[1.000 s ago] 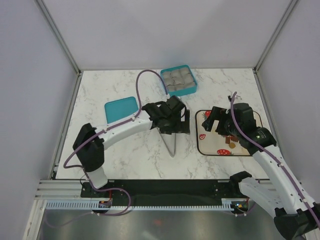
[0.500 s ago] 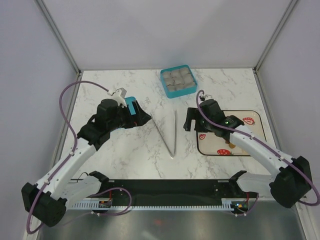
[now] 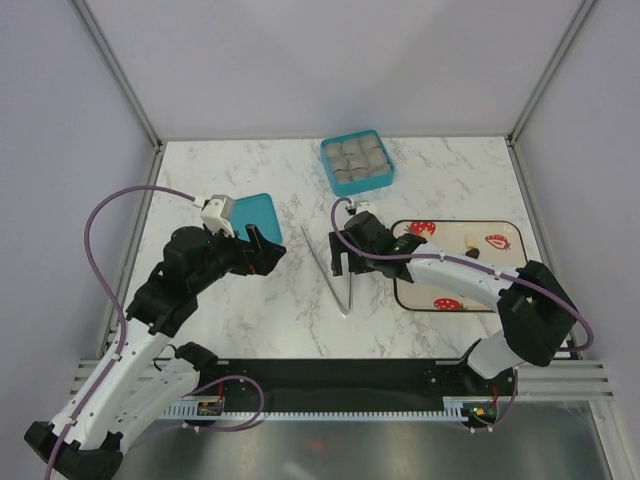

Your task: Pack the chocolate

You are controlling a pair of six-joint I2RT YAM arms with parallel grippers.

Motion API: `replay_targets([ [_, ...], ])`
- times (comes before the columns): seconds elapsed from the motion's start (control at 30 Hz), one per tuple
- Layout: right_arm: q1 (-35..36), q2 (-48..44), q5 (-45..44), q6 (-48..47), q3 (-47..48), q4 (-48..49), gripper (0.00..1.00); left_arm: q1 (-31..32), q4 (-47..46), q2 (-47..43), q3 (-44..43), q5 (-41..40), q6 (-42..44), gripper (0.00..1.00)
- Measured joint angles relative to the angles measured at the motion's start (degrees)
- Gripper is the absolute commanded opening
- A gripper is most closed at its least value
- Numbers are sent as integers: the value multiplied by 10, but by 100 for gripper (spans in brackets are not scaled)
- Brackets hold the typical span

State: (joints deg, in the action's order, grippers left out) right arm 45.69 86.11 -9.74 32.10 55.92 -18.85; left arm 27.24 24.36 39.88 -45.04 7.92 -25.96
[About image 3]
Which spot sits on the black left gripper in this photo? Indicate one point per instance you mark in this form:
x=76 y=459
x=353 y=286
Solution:
x=251 y=260

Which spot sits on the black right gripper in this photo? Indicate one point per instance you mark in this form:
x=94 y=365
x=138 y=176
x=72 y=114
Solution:
x=336 y=250

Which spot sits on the cream square chocolate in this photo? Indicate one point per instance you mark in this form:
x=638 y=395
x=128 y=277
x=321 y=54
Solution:
x=470 y=244

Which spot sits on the dark round chocolate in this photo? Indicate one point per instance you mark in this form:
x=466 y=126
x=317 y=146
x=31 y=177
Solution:
x=473 y=253

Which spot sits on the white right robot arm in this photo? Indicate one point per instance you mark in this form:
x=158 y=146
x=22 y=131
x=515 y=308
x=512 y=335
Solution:
x=535 y=313

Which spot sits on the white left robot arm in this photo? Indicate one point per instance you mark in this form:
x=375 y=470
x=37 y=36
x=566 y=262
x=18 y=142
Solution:
x=89 y=437

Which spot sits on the teal chocolate box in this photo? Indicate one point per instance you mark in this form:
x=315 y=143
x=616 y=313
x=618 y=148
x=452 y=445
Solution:
x=356 y=163

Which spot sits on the teal box lid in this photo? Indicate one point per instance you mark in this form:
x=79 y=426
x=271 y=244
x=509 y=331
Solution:
x=258 y=210

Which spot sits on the strawberry print tray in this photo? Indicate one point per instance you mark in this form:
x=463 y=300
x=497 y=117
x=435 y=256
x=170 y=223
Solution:
x=498 y=242

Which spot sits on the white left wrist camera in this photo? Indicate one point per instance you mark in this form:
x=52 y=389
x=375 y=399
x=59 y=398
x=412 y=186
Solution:
x=216 y=215

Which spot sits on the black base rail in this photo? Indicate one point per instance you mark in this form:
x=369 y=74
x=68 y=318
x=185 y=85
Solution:
x=354 y=382

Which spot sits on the white slotted cable duct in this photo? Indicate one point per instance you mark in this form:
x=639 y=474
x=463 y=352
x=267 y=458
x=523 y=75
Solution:
x=447 y=409

